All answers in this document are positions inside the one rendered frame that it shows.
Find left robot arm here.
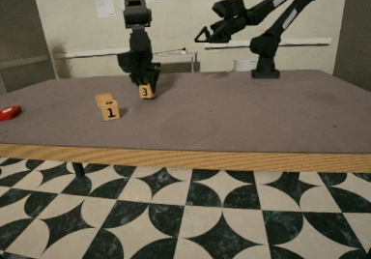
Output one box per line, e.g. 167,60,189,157
212,0,315,75

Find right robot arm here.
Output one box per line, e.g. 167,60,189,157
116,0,153,73

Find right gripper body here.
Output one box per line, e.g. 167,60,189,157
133,62,160,74

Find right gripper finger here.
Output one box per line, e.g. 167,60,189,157
146,70,160,93
129,73,144,89

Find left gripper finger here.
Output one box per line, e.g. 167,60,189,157
208,24,229,43
194,26,210,43

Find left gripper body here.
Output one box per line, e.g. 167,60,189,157
210,22,237,41

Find tan cube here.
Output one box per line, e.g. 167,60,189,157
139,82,157,98
101,101,120,121

